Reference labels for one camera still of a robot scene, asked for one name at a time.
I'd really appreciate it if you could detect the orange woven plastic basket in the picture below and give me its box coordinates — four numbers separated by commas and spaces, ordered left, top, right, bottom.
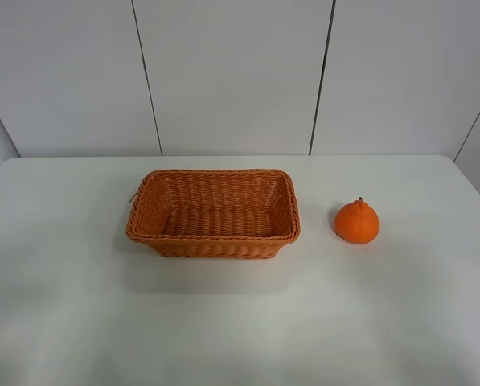
125, 169, 301, 259

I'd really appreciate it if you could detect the orange with knobbed top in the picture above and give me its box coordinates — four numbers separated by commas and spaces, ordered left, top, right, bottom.
334, 197, 380, 244

